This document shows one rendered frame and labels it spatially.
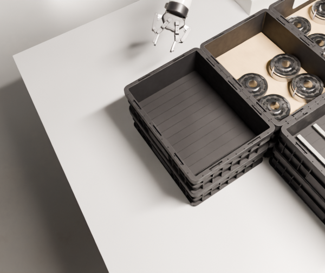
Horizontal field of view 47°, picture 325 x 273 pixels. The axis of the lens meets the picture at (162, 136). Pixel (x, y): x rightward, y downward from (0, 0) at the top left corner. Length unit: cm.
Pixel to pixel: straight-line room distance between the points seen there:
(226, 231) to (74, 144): 62
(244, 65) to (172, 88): 27
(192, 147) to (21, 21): 210
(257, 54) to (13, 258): 153
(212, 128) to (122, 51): 59
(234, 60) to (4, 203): 147
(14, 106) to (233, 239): 174
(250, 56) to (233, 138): 35
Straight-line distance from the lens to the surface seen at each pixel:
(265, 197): 128
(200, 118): 124
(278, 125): 114
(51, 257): 205
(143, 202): 126
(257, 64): 139
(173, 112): 126
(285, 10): 153
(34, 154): 230
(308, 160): 111
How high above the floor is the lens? 188
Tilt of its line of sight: 61 degrees down
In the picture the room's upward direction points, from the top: 9 degrees counter-clockwise
